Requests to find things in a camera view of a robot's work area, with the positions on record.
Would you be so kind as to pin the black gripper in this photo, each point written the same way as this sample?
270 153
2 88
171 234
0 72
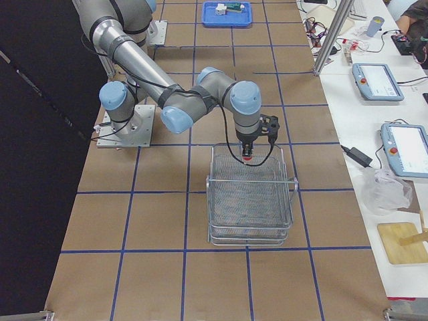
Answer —
247 138

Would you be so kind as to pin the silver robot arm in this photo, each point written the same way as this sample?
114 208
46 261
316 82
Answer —
135 17
118 29

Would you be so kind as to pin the black power adapter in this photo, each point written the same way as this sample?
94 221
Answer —
358 156

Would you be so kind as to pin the blue plastic tray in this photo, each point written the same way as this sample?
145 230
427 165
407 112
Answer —
230 19

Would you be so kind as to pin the white circuit breaker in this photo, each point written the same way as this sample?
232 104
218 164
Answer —
220 9

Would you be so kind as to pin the green terminal block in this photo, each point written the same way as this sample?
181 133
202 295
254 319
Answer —
235 7

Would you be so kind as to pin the far teach pendant tablet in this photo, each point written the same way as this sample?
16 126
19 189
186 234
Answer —
376 82

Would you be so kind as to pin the teach pendant tablet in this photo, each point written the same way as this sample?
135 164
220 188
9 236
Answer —
405 147
376 82

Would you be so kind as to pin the clear plastic bag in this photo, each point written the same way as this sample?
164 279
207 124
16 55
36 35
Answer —
383 191

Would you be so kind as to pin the near teach pendant tablet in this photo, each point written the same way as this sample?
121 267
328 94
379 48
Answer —
405 147

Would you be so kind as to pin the white keyboard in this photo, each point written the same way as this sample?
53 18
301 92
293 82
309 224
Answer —
357 10

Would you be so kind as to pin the blue grey cup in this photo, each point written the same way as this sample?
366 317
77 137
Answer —
374 26

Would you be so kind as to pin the wooden cutting board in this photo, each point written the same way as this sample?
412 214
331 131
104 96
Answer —
403 243

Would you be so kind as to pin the seated person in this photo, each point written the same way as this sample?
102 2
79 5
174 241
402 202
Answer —
413 24

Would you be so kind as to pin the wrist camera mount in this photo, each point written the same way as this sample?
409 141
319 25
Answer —
269 127

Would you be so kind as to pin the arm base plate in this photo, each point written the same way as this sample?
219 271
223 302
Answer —
137 133
156 33

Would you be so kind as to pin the aluminium extrusion post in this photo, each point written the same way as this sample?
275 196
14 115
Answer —
335 27

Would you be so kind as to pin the aluminium frame corner bracket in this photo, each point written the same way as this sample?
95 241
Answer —
36 316

